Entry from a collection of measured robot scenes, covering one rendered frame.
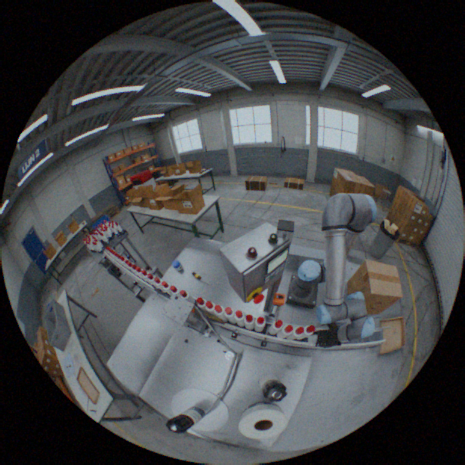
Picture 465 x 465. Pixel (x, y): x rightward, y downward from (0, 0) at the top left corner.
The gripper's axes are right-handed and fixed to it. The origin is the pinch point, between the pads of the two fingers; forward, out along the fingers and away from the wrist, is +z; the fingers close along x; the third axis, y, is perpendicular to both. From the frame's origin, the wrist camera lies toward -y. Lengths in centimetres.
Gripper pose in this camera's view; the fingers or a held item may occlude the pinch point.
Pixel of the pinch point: (308, 335)
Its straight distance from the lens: 84.1
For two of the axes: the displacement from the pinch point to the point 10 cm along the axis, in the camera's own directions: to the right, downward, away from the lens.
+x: 8.6, 5.0, 0.1
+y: -3.6, 6.3, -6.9
